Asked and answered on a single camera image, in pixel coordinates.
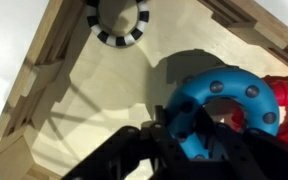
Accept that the black and white striped ring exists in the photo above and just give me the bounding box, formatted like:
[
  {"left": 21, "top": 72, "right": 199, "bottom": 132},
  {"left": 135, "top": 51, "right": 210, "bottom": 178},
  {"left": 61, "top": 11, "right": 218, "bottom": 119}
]
[{"left": 85, "top": 0, "right": 151, "bottom": 47}]

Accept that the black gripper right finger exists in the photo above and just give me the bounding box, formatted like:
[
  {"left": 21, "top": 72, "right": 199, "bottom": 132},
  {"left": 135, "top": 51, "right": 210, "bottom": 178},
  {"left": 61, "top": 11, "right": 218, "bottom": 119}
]
[{"left": 193, "top": 108, "right": 288, "bottom": 180}]

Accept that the wooden slatted tray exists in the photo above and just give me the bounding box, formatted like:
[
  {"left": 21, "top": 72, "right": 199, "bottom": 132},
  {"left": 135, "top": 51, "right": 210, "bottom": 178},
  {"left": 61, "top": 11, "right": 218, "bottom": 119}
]
[{"left": 0, "top": 0, "right": 288, "bottom": 180}]

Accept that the blue studded ring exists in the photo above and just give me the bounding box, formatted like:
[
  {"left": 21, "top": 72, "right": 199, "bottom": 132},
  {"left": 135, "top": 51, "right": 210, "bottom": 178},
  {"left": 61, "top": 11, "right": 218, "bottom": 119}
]
[{"left": 164, "top": 65, "right": 281, "bottom": 162}]

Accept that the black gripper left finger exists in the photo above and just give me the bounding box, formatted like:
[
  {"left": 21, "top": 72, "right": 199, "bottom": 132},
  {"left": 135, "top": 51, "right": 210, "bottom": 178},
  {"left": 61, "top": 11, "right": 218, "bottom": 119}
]
[{"left": 61, "top": 105, "right": 194, "bottom": 180}]

